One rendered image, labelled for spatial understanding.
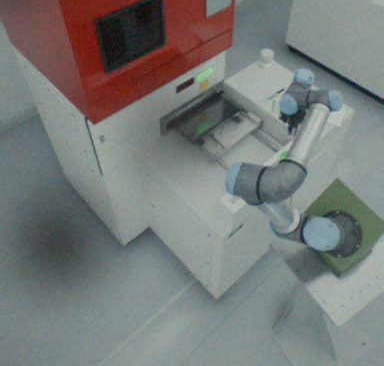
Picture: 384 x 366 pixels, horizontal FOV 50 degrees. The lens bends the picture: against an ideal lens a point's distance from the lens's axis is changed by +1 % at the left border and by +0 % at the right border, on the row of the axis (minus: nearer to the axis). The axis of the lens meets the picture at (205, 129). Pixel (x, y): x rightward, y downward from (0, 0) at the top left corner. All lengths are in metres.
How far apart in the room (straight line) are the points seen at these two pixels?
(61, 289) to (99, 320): 0.31
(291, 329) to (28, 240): 1.71
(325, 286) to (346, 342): 0.86
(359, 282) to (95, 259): 1.61
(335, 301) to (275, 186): 0.70
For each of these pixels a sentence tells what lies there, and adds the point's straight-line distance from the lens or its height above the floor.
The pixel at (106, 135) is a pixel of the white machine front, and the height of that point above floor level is 1.08.
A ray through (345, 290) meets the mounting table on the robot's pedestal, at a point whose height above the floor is 0.82.
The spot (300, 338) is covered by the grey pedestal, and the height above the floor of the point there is 0.01.
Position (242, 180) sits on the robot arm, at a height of 1.40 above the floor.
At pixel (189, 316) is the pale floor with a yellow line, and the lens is 2.59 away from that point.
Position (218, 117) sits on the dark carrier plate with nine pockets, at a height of 0.90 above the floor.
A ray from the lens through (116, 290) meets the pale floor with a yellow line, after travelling 2.69.
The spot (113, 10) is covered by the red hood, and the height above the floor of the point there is 1.69.
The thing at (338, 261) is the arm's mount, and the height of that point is 0.87.
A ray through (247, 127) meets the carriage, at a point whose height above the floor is 0.88.
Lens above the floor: 2.47
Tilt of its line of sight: 48 degrees down
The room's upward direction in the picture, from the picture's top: 1 degrees clockwise
